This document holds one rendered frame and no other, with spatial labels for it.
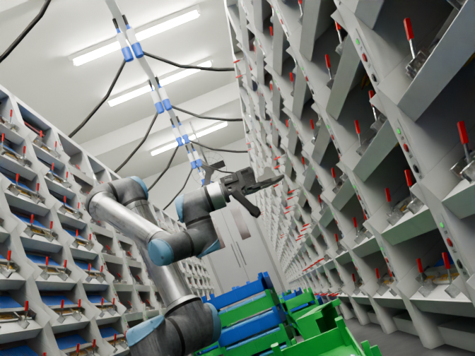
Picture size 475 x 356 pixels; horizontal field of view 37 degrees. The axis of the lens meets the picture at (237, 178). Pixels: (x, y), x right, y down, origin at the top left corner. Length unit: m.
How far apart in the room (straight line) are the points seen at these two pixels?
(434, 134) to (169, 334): 1.47
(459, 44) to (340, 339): 1.10
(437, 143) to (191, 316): 1.48
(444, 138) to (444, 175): 0.07
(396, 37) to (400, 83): 0.09
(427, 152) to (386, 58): 0.19
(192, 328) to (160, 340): 0.13
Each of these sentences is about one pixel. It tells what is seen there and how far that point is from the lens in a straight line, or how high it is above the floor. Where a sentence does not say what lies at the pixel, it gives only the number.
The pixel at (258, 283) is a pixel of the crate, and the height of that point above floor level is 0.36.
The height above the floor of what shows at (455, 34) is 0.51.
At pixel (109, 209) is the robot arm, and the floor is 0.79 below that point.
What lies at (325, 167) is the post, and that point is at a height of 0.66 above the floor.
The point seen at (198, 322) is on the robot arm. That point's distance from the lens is 2.59.
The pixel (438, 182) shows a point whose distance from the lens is 1.30.
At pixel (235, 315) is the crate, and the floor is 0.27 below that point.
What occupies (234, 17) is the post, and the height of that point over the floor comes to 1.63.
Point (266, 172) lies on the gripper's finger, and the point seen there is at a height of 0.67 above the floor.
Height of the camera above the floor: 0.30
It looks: 10 degrees up
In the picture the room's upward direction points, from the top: 22 degrees counter-clockwise
